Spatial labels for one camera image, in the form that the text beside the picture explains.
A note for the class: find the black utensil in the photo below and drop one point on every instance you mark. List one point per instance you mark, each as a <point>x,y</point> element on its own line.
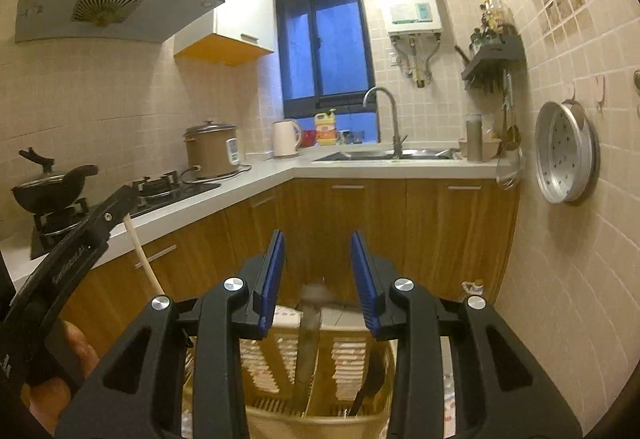
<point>367,384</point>

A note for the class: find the black gas stove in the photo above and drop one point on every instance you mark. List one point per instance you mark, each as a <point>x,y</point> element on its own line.
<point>165,194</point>

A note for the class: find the steel faucet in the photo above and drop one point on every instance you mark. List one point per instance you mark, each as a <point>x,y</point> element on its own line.
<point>395,119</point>

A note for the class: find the hanging kitchen utensils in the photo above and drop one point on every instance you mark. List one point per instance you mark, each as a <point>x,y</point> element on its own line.
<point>510,109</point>

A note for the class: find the wooden base cabinets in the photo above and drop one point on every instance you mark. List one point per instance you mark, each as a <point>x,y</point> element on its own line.
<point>440,229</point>

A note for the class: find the beige dish box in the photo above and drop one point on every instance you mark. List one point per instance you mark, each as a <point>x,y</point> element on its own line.
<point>491,148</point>

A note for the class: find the hanging metal strainer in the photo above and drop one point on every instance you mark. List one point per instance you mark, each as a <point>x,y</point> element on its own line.
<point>509,169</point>

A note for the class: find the dark framed window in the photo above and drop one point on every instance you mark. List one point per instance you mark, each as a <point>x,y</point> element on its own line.
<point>325,44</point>

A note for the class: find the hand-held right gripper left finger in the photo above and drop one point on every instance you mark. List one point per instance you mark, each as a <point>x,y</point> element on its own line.
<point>270,289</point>

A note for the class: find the wooden chopstick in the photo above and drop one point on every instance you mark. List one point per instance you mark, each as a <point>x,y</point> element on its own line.
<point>143,259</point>

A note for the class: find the yellow bottle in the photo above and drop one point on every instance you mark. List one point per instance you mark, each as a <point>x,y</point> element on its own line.
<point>325,129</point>

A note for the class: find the black wok with lid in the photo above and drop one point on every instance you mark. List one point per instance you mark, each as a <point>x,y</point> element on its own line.
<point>50,191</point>

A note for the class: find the grey metal utensil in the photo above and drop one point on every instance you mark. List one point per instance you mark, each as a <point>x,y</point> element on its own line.
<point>310,339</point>

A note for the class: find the aluminium steamer tray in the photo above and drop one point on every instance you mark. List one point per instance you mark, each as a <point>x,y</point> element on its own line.
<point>562,154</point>

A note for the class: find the white electric kettle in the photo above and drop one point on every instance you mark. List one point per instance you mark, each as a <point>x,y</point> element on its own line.
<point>286,139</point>

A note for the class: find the beige plastic utensil basket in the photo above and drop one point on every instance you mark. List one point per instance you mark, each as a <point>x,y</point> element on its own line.
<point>310,424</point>

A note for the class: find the dark wall shelf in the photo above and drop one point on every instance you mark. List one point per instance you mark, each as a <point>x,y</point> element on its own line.
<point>495,56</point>

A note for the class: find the water heater pipes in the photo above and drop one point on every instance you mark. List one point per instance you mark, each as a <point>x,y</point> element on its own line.
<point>420,64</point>

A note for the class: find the steel sink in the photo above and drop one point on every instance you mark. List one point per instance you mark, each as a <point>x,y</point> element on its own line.
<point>380,155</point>

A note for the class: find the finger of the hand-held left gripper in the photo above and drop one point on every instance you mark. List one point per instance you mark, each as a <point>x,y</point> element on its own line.
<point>82,234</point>

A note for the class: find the red cup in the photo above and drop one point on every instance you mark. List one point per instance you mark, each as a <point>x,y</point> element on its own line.
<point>309,138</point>

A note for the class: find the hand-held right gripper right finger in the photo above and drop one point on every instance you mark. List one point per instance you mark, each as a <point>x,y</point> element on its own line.
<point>364,289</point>

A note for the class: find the brown electric cooker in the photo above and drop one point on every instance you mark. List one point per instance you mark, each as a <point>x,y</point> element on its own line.
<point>207,151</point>

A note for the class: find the white wall cabinet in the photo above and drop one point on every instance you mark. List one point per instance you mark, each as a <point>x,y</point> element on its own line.
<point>235,4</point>

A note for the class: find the grey cylinder container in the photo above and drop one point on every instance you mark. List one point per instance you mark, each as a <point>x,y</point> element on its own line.
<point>474,139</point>

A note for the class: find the bottles on wall shelf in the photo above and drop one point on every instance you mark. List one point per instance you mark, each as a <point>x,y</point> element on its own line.
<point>492,19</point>

